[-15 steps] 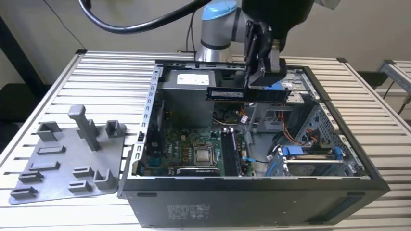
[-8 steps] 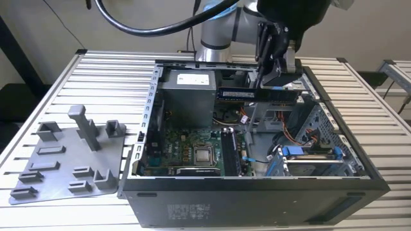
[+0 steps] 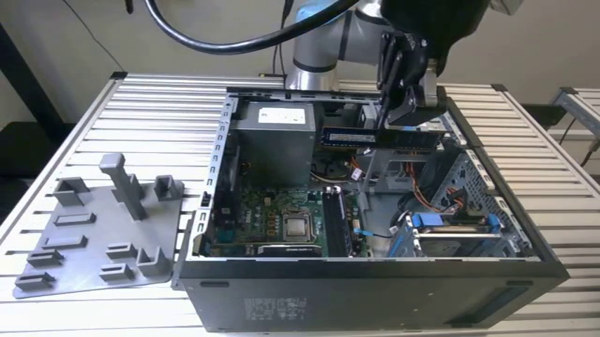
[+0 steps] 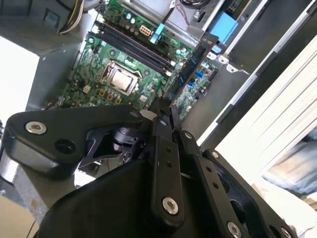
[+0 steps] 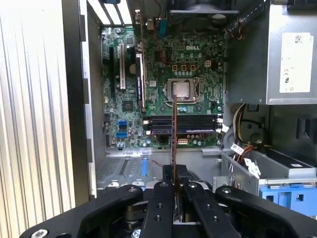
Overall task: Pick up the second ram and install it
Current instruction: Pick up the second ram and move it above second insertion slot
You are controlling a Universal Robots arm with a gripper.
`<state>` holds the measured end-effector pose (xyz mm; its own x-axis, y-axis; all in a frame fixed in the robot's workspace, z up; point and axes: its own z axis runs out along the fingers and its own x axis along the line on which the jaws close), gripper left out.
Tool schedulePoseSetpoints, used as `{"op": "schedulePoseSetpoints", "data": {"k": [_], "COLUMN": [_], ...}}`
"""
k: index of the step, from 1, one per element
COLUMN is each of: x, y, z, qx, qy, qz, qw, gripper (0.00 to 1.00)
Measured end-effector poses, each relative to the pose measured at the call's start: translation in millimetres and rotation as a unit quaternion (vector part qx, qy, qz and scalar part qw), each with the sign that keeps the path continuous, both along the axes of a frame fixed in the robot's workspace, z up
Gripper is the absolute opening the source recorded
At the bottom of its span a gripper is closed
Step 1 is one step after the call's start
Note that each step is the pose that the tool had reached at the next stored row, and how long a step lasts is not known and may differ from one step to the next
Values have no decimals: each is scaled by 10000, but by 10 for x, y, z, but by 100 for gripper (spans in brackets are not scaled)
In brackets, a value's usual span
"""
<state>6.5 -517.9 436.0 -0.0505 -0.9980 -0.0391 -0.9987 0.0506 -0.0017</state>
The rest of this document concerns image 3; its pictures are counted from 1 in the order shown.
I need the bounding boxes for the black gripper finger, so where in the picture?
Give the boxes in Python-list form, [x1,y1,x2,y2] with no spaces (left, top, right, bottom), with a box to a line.
[377,32,401,129]
[388,34,447,126]

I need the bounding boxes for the black RAM slot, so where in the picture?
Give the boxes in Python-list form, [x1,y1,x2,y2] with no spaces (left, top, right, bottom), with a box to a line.
[323,185,335,257]

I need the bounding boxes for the grey metal drive cage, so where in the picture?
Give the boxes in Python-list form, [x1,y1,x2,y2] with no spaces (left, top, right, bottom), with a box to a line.
[359,101,447,194]

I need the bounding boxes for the hard disk in blue carrier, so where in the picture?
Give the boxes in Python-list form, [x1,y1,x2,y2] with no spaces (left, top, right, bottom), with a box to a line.
[388,210,512,259]

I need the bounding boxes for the grey power supply unit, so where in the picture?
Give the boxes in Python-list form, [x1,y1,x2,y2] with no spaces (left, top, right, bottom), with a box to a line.
[229,101,316,189]

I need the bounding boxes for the silver CPU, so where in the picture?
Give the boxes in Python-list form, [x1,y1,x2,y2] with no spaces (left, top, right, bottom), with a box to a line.
[285,217,311,237]

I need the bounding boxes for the green motherboard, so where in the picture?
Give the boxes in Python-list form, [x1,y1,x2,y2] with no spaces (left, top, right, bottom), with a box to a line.
[209,185,375,259]

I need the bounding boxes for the metal CPU socket cover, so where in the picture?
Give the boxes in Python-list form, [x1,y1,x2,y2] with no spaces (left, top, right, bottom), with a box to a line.
[280,209,315,243]

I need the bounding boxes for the black graphics card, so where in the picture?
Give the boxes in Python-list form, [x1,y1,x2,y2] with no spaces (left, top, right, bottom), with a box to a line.
[257,244,324,258]

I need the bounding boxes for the black open PC case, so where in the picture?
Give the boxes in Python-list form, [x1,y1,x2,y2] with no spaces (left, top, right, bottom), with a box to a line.
[172,86,571,333]

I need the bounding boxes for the grey plastic parts rack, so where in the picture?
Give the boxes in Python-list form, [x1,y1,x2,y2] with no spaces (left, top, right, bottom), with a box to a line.
[11,152,188,299]

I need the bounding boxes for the orange wire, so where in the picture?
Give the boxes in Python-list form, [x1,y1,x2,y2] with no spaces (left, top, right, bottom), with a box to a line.
[408,159,466,215]

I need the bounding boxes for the thin black hanging cable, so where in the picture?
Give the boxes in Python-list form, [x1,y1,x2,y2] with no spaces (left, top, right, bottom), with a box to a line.
[272,0,297,77]

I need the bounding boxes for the coloured power wire bundle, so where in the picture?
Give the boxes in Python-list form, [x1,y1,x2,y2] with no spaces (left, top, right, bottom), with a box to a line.
[311,156,376,183]

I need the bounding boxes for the blue data wire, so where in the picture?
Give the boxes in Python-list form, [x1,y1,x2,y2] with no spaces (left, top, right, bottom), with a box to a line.
[352,227,393,239]

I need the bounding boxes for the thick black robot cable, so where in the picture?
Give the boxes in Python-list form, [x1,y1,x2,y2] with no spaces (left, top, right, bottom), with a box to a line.
[143,0,364,56]

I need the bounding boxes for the black diagonal post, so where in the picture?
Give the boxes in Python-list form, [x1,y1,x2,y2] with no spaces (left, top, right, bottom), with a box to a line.
[0,22,65,133]

